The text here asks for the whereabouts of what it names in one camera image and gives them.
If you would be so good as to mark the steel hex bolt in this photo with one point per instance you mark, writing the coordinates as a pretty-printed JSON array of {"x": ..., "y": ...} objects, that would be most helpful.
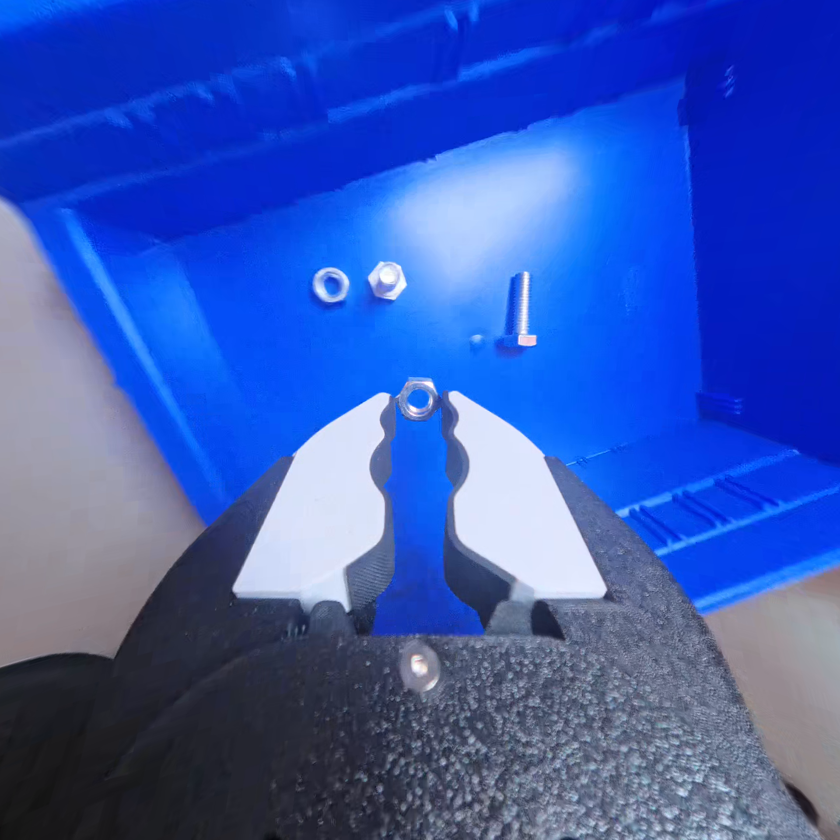
[{"x": 521, "y": 309}]

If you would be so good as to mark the blue plastic bin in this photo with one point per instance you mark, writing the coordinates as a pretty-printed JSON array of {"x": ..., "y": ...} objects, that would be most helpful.
[{"x": 591, "y": 197}]

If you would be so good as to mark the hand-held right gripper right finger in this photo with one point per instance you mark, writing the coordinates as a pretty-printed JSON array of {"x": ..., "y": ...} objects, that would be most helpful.
[{"x": 525, "y": 519}]

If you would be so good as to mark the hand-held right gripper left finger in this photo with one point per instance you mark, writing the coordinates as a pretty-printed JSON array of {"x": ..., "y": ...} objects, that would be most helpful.
[{"x": 315, "y": 519}]

